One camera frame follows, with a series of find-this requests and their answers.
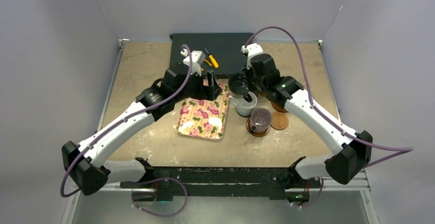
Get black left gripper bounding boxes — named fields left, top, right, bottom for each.
left=174, top=69, right=222, bottom=103

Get dark green mug front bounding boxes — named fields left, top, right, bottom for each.
left=228, top=73, right=253, bottom=103

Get white mug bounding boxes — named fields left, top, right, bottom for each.
left=228, top=92, right=258, bottom=117

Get glossy brown ringed coaster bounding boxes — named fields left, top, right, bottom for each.
left=246, top=118, right=271, bottom=137
left=271, top=102, right=288, bottom=113

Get lavender mug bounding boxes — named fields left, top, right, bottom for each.
left=248, top=108, right=272, bottom=134

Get glossy brown ringed coaster front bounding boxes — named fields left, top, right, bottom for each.
left=246, top=118, right=271, bottom=137

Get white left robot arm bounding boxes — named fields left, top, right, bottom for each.
left=61, top=63, right=222, bottom=195

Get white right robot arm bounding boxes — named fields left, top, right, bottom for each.
left=242, top=53, right=373, bottom=187

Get light orange coaster front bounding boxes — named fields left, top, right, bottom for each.
left=270, top=112, right=289, bottom=130

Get floral serving tray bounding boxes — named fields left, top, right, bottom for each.
left=175, top=82, right=230, bottom=140

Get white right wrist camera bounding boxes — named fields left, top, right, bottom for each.
left=241, top=43, right=264, bottom=69

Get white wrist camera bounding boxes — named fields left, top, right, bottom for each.
left=241, top=43, right=264, bottom=69
left=181, top=49, right=205, bottom=76

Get yellow handled pliers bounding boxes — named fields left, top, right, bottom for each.
left=203, top=58, right=213, bottom=67

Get yellow handled screwdriver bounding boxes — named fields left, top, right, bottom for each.
left=204, top=47, right=219, bottom=68

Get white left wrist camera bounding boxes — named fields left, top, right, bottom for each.
left=181, top=49, right=205, bottom=76

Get dark grey network switch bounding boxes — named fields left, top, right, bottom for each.
left=169, top=33, right=253, bottom=79

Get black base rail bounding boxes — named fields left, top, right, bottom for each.
left=120, top=166, right=321, bottom=201

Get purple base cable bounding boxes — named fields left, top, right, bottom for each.
left=131, top=176, right=188, bottom=218

